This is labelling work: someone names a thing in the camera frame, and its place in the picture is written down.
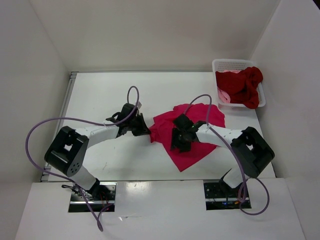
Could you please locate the light pink t shirt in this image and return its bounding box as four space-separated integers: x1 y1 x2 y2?
217 70 240 104

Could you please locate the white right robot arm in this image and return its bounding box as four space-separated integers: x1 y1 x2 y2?
171 121 275 197

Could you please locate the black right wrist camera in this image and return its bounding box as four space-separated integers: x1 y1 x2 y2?
173 113 194 130

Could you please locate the white perforated plastic basket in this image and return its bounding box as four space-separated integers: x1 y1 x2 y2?
212 58 266 108

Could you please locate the dark red t shirt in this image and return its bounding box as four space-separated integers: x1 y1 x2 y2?
215 66 263 109

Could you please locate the magenta t shirt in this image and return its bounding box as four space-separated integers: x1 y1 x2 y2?
149 103 217 172

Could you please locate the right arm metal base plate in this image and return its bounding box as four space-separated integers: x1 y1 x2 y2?
203 179 252 211

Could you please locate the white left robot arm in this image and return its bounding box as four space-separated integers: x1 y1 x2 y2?
44 112 151 200

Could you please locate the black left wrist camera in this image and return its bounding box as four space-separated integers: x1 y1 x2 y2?
117 103 137 121

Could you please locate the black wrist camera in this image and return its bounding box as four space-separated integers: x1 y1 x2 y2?
117 103 137 121
173 113 194 130

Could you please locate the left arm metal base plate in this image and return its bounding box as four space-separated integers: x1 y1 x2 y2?
68 182 117 213

